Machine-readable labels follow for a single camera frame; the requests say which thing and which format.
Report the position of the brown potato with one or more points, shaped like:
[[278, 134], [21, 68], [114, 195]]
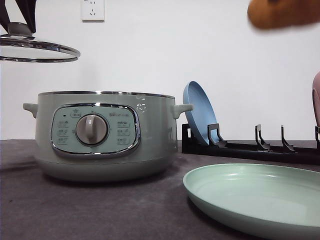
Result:
[[274, 14]]

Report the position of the blue plate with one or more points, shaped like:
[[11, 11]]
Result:
[[202, 114]]

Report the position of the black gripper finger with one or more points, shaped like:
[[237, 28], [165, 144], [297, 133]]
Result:
[[4, 17], [27, 9]]

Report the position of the green electric steamer pot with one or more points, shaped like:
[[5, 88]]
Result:
[[105, 136]]

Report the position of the grey table cloth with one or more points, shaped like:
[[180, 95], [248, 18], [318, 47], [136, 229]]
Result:
[[36, 206]]

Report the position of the black dish rack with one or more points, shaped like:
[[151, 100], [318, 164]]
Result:
[[260, 151]]

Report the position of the pink plate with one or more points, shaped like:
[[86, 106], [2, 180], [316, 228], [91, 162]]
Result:
[[316, 99]]

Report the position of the green plate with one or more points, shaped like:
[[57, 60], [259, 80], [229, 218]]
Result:
[[262, 194]]

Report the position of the glass steamer lid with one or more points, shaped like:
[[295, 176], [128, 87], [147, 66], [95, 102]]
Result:
[[20, 45]]

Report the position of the white wall socket left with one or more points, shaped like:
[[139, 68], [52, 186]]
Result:
[[92, 11]]

